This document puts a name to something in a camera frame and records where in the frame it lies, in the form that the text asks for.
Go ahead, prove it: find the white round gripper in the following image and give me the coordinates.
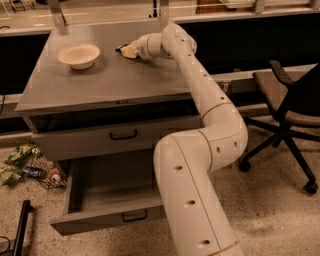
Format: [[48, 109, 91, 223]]
[[120, 34, 152, 60]]

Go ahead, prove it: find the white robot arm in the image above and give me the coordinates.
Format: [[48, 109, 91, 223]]
[[118, 23, 248, 256]]

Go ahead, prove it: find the grey drawer cabinet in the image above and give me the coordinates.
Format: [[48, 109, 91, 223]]
[[15, 19, 212, 164]]

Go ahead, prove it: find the closed grey upper drawer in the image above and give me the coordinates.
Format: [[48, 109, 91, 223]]
[[33, 115, 202, 161]]

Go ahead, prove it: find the open grey lower drawer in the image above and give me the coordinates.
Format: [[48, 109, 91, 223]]
[[51, 149, 166, 236]]

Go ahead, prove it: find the white paper bowl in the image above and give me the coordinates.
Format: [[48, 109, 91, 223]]
[[57, 43, 100, 70]]

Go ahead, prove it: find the red white bottle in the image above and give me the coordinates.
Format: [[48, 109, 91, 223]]
[[48, 169, 62, 183]]

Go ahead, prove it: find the green chip bag upper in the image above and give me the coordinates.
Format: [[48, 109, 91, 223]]
[[5, 144, 35, 165]]

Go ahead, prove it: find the green chip bag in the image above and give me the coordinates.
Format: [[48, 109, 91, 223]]
[[0, 166, 22, 186], [5, 144, 35, 165]]

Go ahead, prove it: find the blue soda can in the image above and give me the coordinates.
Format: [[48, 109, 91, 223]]
[[23, 167, 45, 178]]

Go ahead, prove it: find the black office chair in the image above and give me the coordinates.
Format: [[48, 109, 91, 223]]
[[239, 60, 320, 194]]

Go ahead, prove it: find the green chip bag lower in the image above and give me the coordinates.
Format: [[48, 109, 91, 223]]
[[0, 166, 22, 186]]

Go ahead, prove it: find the black cable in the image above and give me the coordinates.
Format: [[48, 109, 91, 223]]
[[0, 235, 13, 256]]

